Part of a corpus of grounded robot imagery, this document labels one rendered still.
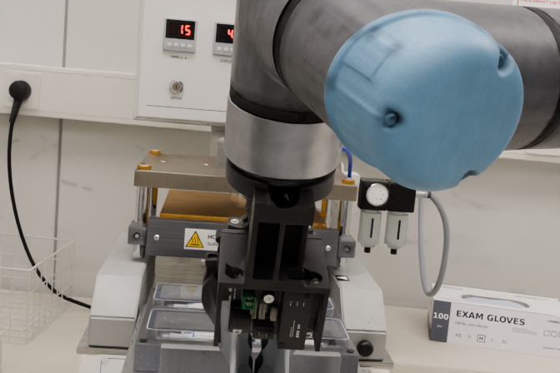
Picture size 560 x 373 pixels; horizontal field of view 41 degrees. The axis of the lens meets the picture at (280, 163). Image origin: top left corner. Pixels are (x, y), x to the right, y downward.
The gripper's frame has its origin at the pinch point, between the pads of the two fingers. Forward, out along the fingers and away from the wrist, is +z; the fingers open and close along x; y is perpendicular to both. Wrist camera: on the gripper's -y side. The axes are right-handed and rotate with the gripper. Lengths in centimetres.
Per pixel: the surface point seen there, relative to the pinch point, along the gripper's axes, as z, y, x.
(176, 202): 8.4, -39.2, -8.7
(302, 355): 0.5, -2.5, 4.2
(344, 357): 3.5, -5.9, 8.6
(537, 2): -10, -92, 55
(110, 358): 15.0, -16.8, -13.7
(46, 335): 48, -57, -31
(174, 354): 0.8, -2.4, -6.4
